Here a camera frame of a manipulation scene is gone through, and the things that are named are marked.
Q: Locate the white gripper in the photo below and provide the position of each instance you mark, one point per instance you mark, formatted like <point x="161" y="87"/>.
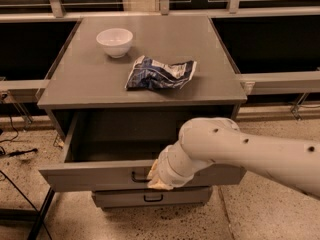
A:
<point x="165" y="170"/>

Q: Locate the grey top drawer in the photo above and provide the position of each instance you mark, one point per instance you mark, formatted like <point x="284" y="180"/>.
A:
<point x="113" y="150"/>

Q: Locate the grey drawer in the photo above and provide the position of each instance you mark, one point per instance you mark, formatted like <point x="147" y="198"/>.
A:
<point x="150" y="197"/>
<point x="113" y="150"/>

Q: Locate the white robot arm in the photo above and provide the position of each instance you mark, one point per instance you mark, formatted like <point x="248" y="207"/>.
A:
<point x="203" y="142"/>

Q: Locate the grey bottom drawer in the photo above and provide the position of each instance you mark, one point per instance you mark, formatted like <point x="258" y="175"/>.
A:
<point x="150" y="197"/>

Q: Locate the grey drawer cabinet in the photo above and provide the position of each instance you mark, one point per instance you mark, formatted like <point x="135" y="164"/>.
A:
<point x="87" y="79"/>

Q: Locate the crumpled blue chip bag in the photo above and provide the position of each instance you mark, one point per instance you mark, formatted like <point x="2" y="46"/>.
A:
<point x="150" y="74"/>

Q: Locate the metal window railing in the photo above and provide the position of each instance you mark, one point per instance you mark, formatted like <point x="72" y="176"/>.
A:
<point x="274" y="43"/>

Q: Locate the white ceramic bowl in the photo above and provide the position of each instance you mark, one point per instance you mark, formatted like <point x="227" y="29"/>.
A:
<point x="115" y="42"/>

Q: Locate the black metal stand leg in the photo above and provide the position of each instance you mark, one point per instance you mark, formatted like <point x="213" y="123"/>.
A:
<point x="35" y="216"/>

